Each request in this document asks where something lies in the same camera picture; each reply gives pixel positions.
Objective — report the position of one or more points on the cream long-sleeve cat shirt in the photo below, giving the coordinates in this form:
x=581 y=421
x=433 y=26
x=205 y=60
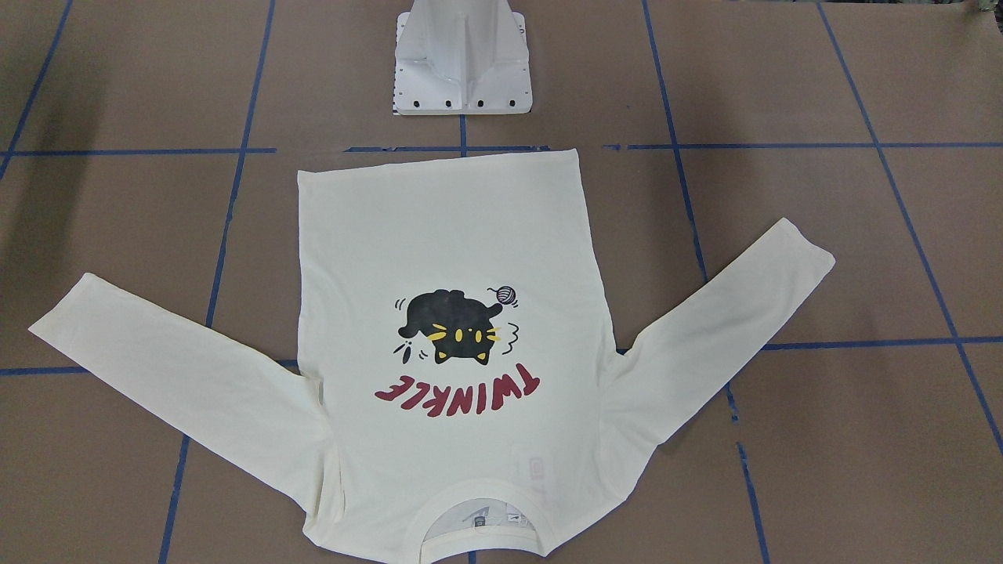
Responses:
x=458 y=386

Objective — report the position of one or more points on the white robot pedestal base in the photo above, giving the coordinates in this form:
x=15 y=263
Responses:
x=461 y=57

